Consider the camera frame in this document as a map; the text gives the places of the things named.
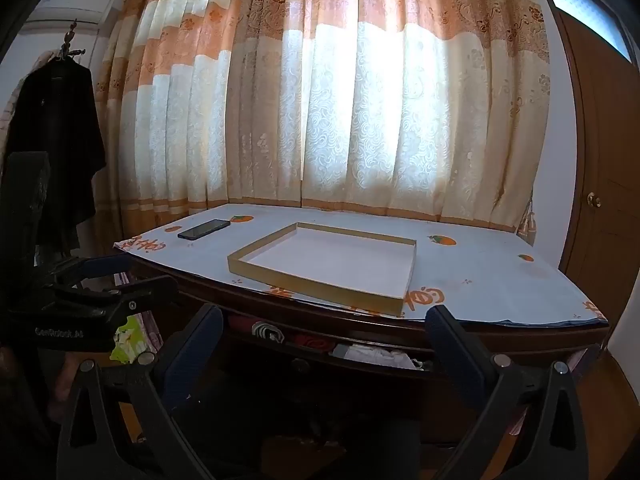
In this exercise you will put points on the black smartphone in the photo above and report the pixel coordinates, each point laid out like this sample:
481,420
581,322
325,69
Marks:
204,229

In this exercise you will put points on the white wall air conditioner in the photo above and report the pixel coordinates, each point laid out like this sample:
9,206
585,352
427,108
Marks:
75,10

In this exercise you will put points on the pale striped hanging garment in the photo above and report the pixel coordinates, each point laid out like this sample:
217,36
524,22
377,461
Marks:
42,59

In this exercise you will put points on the green yellow printed cloth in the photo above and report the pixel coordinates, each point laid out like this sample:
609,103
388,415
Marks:
127,340

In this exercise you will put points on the dark metal coat hook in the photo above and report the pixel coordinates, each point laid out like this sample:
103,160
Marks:
70,47

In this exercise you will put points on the frosted glass transom window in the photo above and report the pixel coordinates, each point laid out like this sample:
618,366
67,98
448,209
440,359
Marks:
585,0

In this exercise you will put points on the pink trimmed bedding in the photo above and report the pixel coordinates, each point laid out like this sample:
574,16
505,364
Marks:
152,332

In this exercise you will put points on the orange cream patterned curtain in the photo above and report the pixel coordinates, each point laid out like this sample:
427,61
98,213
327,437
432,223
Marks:
350,110

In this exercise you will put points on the shallow cardboard tray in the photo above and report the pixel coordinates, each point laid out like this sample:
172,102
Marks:
330,265

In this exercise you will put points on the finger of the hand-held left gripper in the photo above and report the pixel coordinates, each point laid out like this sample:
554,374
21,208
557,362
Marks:
150,292
107,266

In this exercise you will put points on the fruit printed white tablecloth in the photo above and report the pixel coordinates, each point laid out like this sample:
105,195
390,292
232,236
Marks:
475,280

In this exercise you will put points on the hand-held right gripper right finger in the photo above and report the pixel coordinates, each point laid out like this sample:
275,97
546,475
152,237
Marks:
450,342

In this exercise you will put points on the brown wooden door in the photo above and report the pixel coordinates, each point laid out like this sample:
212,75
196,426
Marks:
610,135

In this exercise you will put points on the wooden desk drawer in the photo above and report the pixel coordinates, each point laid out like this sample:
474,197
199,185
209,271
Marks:
350,385

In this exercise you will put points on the dark wooden desk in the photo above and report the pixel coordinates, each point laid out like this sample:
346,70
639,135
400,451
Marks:
500,342

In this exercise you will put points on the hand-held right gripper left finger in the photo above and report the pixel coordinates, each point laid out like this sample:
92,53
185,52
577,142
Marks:
196,350

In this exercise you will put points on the black hanging garment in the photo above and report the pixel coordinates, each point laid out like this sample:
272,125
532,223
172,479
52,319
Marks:
55,150

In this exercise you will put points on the brass door knob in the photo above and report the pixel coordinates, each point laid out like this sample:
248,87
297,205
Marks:
595,200

